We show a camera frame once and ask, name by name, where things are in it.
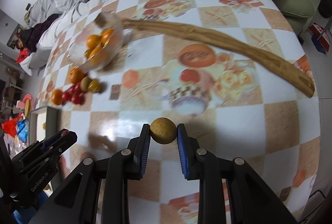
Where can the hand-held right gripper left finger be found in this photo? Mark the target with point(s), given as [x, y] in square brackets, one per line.
[145, 151]

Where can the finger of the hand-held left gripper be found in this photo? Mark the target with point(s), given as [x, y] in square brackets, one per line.
[55, 138]
[68, 142]

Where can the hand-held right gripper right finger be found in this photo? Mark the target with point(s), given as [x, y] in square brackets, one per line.
[181, 154]

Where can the round tan longan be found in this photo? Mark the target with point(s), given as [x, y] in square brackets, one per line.
[163, 130]

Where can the white storage box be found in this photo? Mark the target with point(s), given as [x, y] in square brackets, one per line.
[39, 120]

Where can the blue plastic bag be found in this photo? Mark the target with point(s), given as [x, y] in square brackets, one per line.
[22, 130]

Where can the smooth small orange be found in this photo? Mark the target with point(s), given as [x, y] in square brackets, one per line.
[57, 97]

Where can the red plastic bag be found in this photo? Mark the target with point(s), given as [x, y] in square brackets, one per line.
[11, 126]

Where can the yellow-brown tomato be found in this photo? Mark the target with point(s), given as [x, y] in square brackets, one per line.
[94, 86]

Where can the bumpy tangerine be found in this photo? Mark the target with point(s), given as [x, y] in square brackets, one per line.
[76, 75]

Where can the printed checkered tablecloth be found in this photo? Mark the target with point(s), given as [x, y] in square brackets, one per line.
[259, 123]

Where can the clear glass bowl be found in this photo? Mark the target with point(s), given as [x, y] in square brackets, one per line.
[77, 54]

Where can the orange in glass bowl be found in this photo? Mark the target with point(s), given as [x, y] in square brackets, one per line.
[99, 57]
[109, 36]
[93, 41]

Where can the small yellow-orange fruit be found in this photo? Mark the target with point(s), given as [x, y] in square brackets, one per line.
[88, 53]

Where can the dark purple cloth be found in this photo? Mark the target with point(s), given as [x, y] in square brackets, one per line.
[39, 30]

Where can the long wooden stick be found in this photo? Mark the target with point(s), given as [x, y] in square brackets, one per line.
[207, 34]

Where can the red dustpan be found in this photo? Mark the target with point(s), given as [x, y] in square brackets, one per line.
[319, 40]

